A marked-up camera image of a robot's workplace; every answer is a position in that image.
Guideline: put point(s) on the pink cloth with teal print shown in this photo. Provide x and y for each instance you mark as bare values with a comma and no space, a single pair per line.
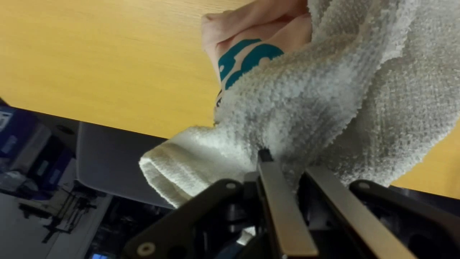
248,32

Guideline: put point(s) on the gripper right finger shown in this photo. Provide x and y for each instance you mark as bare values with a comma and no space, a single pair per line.
359,219

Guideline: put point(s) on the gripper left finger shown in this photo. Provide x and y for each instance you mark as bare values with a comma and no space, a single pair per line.
284,216

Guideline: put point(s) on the white towel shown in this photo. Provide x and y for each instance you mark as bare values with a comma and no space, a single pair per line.
323,97

